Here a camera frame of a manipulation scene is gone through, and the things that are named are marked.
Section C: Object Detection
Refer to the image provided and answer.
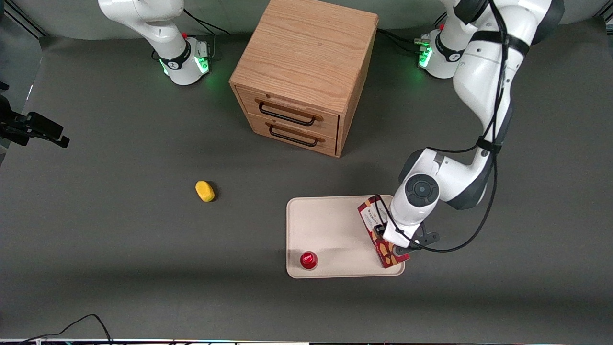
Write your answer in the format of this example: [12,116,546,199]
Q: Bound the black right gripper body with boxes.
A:
[0,95,30,146]

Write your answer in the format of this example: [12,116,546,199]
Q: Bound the wooden two-drawer cabinet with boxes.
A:
[229,0,379,158]

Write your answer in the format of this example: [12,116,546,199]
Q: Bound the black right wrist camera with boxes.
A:
[26,112,64,138]

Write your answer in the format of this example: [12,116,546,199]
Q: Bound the yellow sponge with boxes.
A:
[195,180,216,203]

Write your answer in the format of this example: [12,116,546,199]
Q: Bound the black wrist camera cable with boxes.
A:
[373,0,509,253]

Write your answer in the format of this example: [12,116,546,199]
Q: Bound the black right arm base cable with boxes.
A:
[182,8,231,61]

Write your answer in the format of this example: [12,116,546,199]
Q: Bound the black wire drawer handle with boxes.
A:
[269,124,319,148]
[258,99,317,127]

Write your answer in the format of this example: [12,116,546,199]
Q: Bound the red cookie box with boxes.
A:
[357,195,410,269]

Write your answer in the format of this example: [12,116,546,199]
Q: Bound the black cable at table edge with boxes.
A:
[18,314,114,345]

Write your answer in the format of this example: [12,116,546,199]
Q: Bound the wooden drawer front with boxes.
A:
[236,86,340,140]
[248,114,339,157]

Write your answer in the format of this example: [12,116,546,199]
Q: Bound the grey table mat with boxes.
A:
[0,19,613,342]

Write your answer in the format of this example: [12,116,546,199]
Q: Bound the beige rectangular tray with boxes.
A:
[286,195,406,279]

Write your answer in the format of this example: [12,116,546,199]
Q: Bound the black left arm base cables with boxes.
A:
[377,28,425,57]

